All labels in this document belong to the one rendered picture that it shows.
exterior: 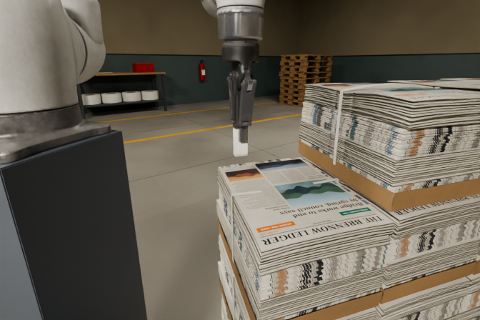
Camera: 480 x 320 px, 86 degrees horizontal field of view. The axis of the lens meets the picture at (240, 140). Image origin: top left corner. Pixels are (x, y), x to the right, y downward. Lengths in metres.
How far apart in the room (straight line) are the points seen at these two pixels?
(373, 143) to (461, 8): 7.18
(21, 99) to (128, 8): 6.68
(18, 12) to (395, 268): 0.80
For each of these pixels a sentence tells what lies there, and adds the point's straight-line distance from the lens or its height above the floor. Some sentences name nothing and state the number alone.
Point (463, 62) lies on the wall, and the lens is 7.59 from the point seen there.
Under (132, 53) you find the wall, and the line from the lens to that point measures 7.00.
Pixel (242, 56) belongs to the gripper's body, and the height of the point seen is 1.14.
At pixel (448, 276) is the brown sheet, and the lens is 0.87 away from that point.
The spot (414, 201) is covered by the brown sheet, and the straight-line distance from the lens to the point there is 0.65.
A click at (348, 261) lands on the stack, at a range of 0.60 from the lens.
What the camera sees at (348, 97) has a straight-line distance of 0.68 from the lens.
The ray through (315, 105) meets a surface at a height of 1.01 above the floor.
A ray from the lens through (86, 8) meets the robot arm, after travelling 0.68.
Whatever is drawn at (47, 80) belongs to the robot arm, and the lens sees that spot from 0.48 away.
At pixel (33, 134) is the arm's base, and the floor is 1.02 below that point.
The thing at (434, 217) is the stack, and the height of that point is 0.81.
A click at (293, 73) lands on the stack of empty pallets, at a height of 0.85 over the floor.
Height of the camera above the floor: 1.13
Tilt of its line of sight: 17 degrees down
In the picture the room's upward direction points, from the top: straight up
